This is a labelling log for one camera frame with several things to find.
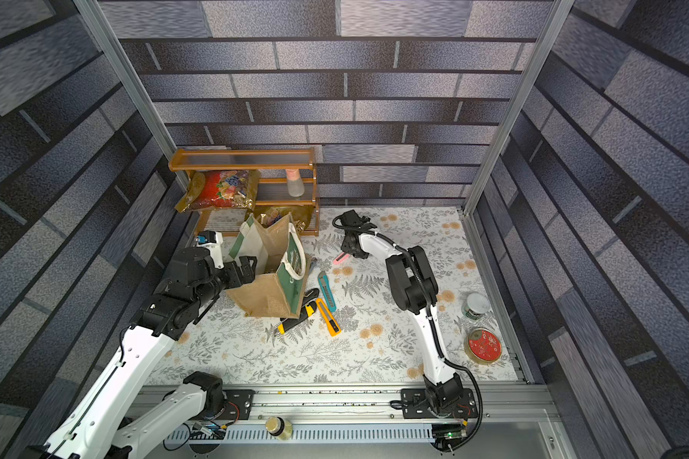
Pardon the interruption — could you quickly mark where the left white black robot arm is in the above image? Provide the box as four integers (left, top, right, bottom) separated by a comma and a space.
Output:
21, 245, 258, 458

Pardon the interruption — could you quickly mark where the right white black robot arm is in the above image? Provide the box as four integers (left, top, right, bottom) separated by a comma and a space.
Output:
332, 210, 482, 418

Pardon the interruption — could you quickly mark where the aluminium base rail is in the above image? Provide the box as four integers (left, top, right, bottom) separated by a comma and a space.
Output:
73, 382, 575, 459

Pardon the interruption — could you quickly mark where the orange utility knife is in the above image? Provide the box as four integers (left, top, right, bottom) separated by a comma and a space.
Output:
316, 298, 342, 337

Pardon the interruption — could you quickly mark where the teal utility knife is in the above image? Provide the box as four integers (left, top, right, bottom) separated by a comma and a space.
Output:
318, 272, 337, 313

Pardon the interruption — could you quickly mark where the small pink capped bottle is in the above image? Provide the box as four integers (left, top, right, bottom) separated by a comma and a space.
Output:
285, 168, 305, 198

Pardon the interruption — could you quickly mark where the small gold lid jar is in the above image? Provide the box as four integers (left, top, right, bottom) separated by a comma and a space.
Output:
265, 416, 294, 441

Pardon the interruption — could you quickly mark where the red gold snack bag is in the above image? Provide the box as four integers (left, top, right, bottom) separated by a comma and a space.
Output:
175, 170, 260, 212

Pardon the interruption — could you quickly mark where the black yellow utility knife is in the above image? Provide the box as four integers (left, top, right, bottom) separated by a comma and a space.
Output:
278, 299, 318, 335

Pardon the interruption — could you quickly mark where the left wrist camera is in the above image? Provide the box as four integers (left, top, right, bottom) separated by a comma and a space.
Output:
195, 229, 224, 269

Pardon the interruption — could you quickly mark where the gold candy bag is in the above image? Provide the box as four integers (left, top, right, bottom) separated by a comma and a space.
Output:
252, 206, 314, 234

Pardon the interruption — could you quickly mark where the burlap green Christmas tote bag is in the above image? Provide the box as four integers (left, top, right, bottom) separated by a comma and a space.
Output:
226, 215, 310, 319

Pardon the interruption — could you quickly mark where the red round tin lid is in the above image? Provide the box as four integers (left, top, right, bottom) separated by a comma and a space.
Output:
464, 328, 503, 365

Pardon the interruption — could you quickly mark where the wooden two-tier shelf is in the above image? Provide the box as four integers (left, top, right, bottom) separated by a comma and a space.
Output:
170, 147, 320, 236

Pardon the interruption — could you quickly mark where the white green round container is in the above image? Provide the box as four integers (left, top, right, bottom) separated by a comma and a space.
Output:
461, 292, 492, 321

